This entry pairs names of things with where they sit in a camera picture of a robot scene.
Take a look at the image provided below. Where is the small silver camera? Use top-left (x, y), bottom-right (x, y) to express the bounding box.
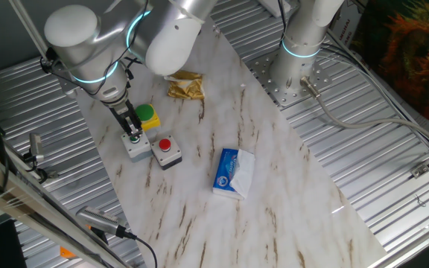
top-left (28, 133), bottom-right (46, 164)

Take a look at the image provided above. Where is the aluminium frame beam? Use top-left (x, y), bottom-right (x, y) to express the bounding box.
top-left (0, 141), bottom-right (132, 268)

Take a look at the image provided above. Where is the silver finned camera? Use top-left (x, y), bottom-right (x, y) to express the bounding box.
top-left (75, 205), bottom-right (138, 240)

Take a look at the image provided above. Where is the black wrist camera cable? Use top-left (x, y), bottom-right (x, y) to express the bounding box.
top-left (39, 0), bottom-right (150, 98)

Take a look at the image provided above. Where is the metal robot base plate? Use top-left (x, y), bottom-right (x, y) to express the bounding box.
top-left (246, 50), bottom-right (335, 109)

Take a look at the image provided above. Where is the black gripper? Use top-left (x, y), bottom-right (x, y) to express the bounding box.
top-left (109, 102), bottom-right (144, 138)

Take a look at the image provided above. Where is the blue tissue pack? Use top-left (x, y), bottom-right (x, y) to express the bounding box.
top-left (212, 147), bottom-right (256, 201)

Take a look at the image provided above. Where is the cardboard box with red print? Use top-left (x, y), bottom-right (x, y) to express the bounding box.
top-left (328, 0), bottom-right (368, 48)

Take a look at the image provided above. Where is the white cable bundle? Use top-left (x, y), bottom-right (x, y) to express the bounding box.
top-left (318, 29), bottom-right (429, 150)

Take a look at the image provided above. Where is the gold foil packet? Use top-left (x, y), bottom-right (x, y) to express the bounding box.
top-left (163, 69), bottom-right (206, 101)

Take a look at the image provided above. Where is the white marble pattern board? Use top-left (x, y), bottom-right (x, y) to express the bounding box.
top-left (54, 10), bottom-right (387, 268)

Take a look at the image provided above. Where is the colourful furry cloth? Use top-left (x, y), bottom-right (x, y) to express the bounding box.
top-left (352, 0), bottom-right (429, 137)

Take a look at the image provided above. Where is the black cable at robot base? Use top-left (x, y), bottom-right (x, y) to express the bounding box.
top-left (278, 0), bottom-right (289, 42)

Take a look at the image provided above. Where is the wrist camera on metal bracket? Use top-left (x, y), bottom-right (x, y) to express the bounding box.
top-left (39, 47), bottom-right (80, 101)

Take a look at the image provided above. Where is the yellow box large green button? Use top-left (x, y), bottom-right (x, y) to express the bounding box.
top-left (134, 103), bottom-right (162, 132)

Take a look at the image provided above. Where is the grey box small green button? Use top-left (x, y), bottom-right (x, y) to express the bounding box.
top-left (120, 127), bottom-right (153, 163)

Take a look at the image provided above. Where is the grey box with red button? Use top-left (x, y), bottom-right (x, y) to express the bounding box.
top-left (150, 134), bottom-right (183, 171)

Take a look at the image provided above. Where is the metal corner bracket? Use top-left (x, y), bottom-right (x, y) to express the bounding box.
top-left (410, 162), bottom-right (429, 179)

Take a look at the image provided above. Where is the aluminium pole with black foot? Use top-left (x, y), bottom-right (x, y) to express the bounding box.
top-left (7, 0), bottom-right (48, 57)

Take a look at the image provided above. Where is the grey cable with metal connector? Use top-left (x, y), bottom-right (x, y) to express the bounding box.
top-left (299, 76), bottom-right (429, 150)

